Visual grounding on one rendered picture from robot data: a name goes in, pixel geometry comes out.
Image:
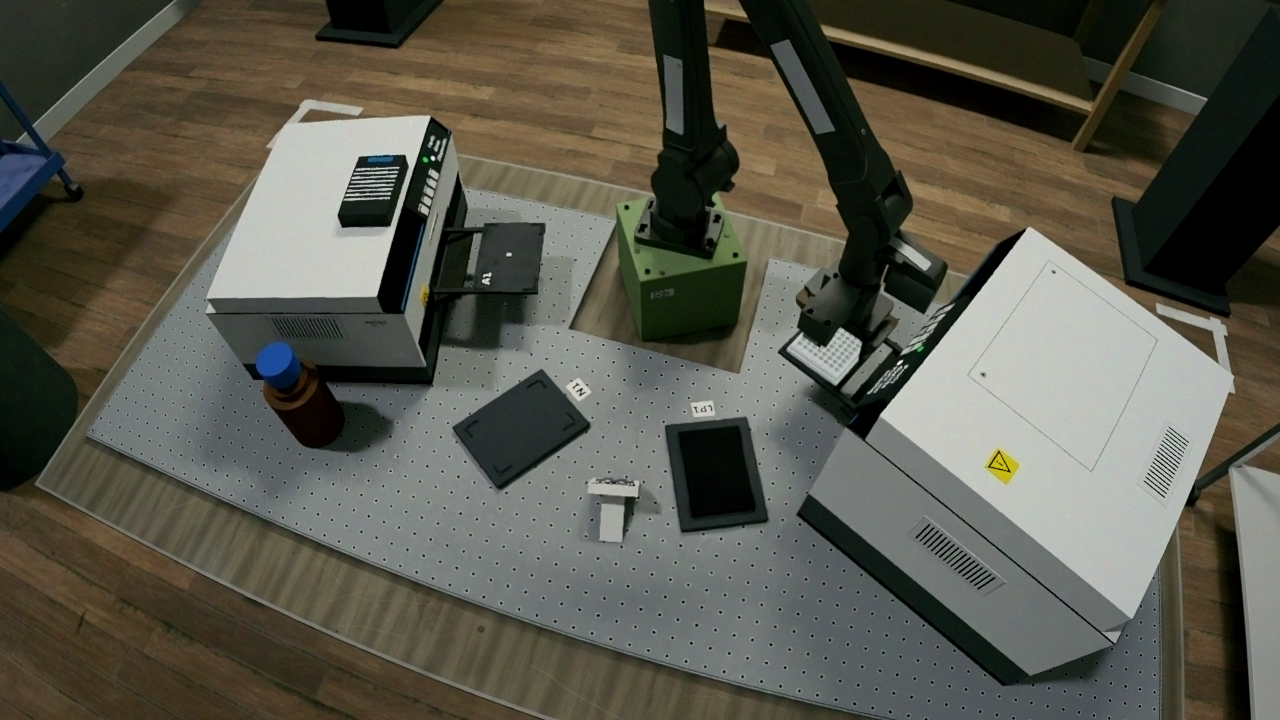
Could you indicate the brown bottle with blue cap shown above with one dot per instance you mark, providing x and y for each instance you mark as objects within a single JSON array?
[{"x": 299, "y": 396}]

